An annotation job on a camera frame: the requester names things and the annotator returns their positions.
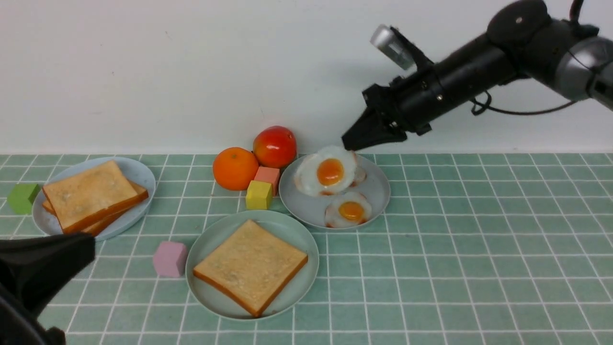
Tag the pale green plate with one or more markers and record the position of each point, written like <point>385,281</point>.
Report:
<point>284,227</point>

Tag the green cube block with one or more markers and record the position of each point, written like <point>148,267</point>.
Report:
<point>22,197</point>

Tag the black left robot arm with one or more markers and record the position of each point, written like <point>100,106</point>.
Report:
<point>20,327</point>

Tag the salmon cube block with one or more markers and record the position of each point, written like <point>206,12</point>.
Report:
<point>269,175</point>

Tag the fried egg back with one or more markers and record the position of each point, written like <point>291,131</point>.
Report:
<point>359,176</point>

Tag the orange fruit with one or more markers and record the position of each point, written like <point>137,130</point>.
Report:
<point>234,168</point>

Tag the fried egg front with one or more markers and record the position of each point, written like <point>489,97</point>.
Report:
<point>347,210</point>

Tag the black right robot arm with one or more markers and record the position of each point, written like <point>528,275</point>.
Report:
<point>521,42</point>

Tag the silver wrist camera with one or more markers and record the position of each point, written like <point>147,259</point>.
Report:
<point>389,41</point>

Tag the fried egg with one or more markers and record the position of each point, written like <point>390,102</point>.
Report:
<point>347,210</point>
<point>359,176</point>
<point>329,171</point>

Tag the light blue bread plate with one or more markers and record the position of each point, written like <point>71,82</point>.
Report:
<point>134,170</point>

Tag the yellow cube block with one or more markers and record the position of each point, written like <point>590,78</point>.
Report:
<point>259,195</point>

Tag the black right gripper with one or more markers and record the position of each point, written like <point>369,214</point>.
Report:
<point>400,107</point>

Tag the red apple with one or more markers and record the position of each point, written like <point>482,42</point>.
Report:
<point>275,147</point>

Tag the grey egg plate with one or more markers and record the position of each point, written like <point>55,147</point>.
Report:
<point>310,211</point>

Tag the pink cube block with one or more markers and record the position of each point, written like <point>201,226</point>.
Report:
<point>170,259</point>

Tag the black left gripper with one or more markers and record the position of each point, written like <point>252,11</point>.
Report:
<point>34,270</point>

